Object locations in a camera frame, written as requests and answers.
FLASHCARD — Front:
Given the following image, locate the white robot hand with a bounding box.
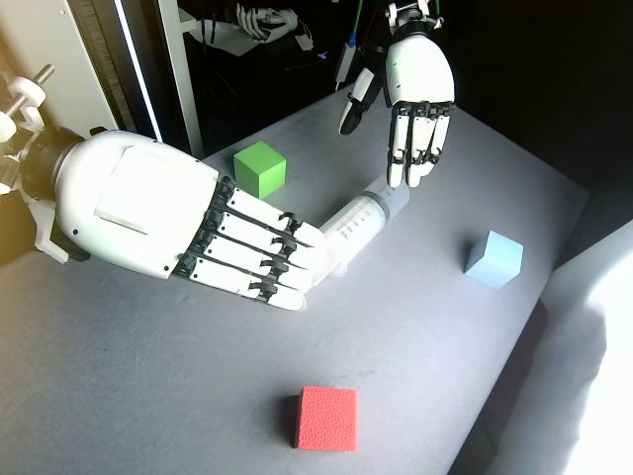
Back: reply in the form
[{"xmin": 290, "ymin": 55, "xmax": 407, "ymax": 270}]
[
  {"xmin": 338, "ymin": 34, "xmax": 457, "ymax": 190},
  {"xmin": 51, "ymin": 129, "xmax": 328, "ymax": 313}
]

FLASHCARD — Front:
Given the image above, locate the large clear plastic syringe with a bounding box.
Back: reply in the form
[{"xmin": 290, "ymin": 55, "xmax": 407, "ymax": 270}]
[{"xmin": 316, "ymin": 173, "xmax": 412, "ymax": 278}]

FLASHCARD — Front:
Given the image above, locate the spare white robot hand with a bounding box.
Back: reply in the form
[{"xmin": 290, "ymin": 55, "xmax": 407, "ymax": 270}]
[{"xmin": 235, "ymin": 2, "xmax": 301, "ymax": 45}]

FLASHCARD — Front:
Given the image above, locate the green foam cube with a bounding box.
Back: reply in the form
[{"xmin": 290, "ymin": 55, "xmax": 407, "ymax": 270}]
[{"xmin": 232, "ymin": 141, "xmax": 288, "ymax": 201}]

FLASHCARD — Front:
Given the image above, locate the white robot body column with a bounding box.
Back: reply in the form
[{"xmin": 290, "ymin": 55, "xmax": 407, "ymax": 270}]
[{"xmin": 0, "ymin": 0, "xmax": 205, "ymax": 158}]

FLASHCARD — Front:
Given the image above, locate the grey table cloth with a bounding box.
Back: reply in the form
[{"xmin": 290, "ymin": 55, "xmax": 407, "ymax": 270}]
[{"xmin": 0, "ymin": 88, "xmax": 592, "ymax": 475}]

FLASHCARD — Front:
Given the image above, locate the light blue foam cube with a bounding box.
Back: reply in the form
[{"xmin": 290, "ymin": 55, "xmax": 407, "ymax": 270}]
[{"xmin": 463, "ymin": 230, "xmax": 524, "ymax": 290}]

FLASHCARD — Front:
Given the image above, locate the red foam cube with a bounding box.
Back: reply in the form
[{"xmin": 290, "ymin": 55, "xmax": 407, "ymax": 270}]
[{"xmin": 295, "ymin": 385, "xmax": 359, "ymax": 452}]

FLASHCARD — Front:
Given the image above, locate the white fabric cover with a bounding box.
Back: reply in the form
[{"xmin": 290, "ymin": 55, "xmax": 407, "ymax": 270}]
[{"xmin": 494, "ymin": 217, "xmax": 633, "ymax": 475}]

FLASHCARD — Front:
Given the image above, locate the white cable adapter box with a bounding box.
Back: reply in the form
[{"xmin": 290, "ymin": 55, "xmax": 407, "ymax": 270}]
[{"xmin": 334, "ymin": 43, "xmax": 358, "ymax": 93}]

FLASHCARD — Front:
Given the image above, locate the green cable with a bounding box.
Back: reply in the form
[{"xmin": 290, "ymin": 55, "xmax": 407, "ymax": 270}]
[{"xmin": 351, "ymin": 0, "xmax": 365, "ymax": 47}]

